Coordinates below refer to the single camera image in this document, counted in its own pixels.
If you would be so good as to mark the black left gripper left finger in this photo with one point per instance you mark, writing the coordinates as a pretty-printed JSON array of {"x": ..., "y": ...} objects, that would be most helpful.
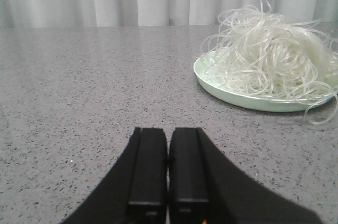
[{"x": 134, "y": 190}]

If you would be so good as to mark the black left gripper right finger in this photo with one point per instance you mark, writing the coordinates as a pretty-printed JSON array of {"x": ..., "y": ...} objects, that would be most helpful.
[{"x": 206, "y": 187}]

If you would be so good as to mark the white vermicelli noodle bundle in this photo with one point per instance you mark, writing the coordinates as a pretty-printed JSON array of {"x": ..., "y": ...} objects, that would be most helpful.
[{"x": 260, "y": 53}]

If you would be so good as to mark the light green round plate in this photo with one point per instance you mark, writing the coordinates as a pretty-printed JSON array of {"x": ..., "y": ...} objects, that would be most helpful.
[{"x": 213, "y": 86}]

